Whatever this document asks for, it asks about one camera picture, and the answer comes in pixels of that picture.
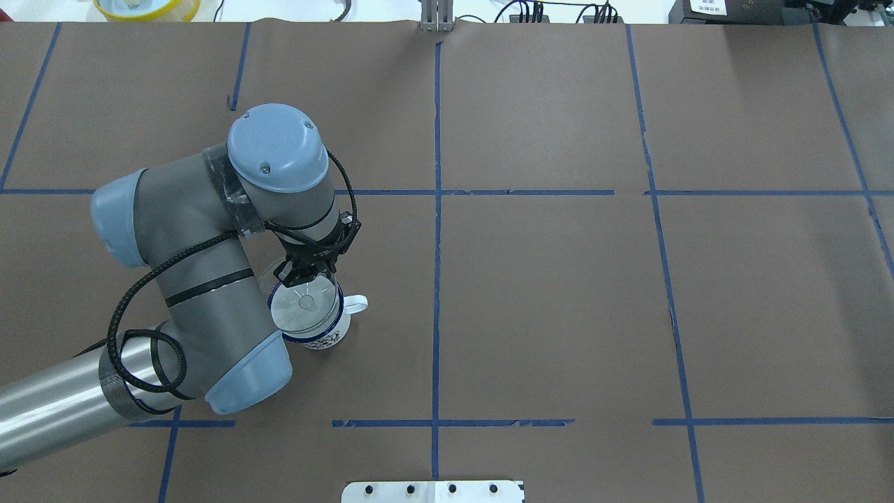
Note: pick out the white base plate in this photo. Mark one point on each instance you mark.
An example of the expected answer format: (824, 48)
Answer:
(435, 491)

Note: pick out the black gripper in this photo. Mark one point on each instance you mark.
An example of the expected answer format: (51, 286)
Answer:
(305, 266)

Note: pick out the black power supply box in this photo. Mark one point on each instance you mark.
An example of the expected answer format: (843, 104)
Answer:
(766, 13)

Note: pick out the white enamel cup blue rim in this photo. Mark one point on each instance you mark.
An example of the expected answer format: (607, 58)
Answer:
(329, 337)

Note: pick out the yellow tape roll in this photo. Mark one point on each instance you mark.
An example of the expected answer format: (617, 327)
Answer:
(148, 11)

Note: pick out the aluminium frame post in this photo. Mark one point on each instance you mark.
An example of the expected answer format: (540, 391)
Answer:
(437, 15)

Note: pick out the brown paper table cover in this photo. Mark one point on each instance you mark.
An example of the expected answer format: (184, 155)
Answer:
(643, 263)

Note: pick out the clear glass funnel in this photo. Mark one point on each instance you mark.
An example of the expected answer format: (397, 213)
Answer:
(305, 310)

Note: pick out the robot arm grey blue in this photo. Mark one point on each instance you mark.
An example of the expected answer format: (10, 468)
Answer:
(197, 325)

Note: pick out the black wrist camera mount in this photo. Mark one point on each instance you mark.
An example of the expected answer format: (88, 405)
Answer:
(349, 227)

